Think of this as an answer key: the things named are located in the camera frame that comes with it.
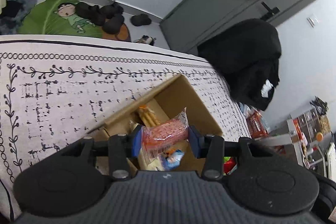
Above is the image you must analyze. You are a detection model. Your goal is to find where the white keyboard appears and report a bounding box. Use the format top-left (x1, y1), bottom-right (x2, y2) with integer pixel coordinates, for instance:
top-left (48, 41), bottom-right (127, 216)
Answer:
top-left (327, 144), bottom-right (336, 177)

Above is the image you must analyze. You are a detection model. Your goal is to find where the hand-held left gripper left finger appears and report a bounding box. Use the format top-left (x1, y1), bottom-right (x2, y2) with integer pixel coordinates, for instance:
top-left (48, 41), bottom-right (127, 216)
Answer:
top-left (59, 125), bottom-right (144, 181)

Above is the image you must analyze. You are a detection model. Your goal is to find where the white crumpled cloth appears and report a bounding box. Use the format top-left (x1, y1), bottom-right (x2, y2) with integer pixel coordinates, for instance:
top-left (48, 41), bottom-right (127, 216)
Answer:
top-left (261, 79), bottom-right (274, 98)

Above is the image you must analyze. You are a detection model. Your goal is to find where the red plastic basket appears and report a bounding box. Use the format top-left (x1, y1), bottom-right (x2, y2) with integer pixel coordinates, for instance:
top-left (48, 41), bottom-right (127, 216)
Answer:
top-left (245, 110), bottom-right (271, 139)

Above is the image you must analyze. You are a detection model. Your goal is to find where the grey door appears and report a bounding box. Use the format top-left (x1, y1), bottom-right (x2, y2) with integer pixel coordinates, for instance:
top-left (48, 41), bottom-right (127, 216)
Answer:
top-left (160, 0), bottom-right (336, 56)

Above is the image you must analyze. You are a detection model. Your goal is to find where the pink red snack packet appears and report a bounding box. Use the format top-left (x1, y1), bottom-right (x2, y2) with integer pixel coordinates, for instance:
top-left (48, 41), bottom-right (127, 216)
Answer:
top-left (141, 107), bottom-right (189, 165)

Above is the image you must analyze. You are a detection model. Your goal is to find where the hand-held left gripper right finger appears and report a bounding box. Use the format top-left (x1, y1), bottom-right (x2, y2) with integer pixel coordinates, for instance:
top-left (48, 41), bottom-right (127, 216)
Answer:
top-left (188, 125), bottom-right (274, 181)

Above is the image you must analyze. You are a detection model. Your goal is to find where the black white sneaker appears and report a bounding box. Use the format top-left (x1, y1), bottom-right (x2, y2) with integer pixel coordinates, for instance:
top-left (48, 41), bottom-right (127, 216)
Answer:
top-left (134, 35), bottom-right (156, 46)

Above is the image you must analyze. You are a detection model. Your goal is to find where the white wall switch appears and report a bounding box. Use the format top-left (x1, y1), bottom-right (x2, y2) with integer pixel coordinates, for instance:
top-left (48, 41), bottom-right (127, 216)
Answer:
top-left (307, 14), bottom-right (320, 28)

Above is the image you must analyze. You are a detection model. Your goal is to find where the pale yellow snack packet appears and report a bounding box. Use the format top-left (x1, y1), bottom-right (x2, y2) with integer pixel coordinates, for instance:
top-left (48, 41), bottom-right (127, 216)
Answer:
top-left (136, 141), bottom-right (190, 171)

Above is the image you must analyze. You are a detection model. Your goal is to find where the brown cardboard box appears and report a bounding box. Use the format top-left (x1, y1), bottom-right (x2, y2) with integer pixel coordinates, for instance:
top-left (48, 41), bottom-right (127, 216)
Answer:
top-left (88, 74), bottom-right (224, 175)

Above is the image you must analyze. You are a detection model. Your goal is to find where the green leaf cartoon rug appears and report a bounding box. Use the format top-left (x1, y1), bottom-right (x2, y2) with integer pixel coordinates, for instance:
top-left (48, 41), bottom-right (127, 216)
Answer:
top-left (18, 0), bottom-right (105, 36)

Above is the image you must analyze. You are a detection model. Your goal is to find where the black jacket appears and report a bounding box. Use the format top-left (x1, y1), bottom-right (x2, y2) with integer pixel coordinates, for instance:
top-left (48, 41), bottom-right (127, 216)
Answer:
top-left (197, 18), bottom-right (282, 111)

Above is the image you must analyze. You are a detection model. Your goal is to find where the black clog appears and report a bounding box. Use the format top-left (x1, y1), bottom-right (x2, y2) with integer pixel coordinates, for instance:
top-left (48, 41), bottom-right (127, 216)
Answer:
top-left (131, 14), bottom-right (152, 26)

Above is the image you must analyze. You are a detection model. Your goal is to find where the white black printed tablecloth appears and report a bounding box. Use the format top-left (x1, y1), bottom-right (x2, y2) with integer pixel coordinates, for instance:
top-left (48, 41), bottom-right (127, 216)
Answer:
top-left (0, 34), bottom-right (254, 223)

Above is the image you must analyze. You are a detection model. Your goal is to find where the grey fluffy rug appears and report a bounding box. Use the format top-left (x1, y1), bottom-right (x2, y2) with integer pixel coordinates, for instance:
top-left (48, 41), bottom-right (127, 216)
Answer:
top-left (0, 0), bottom-right (38, 34)

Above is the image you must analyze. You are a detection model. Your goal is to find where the long orange snack packet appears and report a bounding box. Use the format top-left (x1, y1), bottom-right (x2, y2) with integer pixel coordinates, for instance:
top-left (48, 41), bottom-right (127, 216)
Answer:
top-left (139, 105), bottom-right (161, 127)

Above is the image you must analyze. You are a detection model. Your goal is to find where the black door handle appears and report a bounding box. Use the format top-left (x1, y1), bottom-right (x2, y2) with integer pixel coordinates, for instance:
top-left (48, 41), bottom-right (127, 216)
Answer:
top-left (261, 2), bottom-right (280, 21)

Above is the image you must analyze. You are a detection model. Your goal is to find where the cluttered desk with drawers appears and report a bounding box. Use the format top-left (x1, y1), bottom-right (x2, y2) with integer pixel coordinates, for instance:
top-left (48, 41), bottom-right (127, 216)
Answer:
top-left (290, 106), bottom-right (331, 152)

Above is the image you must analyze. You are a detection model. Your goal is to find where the blue snack packet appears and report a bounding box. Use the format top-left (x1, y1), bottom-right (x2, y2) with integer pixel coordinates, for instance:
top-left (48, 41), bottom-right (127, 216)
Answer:
top-left (161, 149), bottom-right (185, 171)

